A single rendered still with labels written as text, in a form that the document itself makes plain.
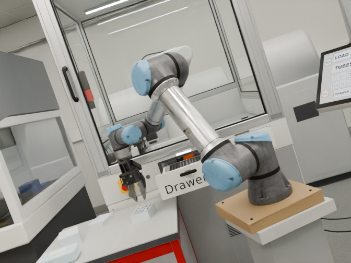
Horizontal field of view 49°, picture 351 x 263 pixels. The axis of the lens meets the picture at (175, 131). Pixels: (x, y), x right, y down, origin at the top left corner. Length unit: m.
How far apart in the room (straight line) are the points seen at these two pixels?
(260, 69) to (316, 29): 3.42
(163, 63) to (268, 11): 4.05
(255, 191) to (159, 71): 0.51
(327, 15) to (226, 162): 4.43
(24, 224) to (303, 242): 1.24
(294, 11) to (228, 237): 3.77
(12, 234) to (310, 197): 1.32
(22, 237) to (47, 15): 1.08
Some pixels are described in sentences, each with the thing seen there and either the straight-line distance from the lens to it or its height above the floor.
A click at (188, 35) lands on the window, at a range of 2.02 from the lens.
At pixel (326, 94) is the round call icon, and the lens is 1.93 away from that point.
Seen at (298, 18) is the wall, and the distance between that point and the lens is 5.38.
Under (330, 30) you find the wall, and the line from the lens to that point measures 5.47.
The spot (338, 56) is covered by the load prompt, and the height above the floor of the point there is 1.16.
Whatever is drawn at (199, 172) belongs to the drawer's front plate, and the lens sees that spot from 1.68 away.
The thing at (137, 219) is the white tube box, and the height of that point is 0.78.
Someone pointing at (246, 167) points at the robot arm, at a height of 0.95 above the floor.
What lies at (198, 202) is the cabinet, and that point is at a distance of 2.07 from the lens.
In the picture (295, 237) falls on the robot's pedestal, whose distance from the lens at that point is 1.35.
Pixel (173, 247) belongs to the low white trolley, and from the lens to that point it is 1.50.
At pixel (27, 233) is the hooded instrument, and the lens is 1.98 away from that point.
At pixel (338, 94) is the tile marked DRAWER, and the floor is 1.00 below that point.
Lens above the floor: 1.24
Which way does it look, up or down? 5 degrees down
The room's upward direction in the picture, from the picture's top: 19 degrees counter-clockwise
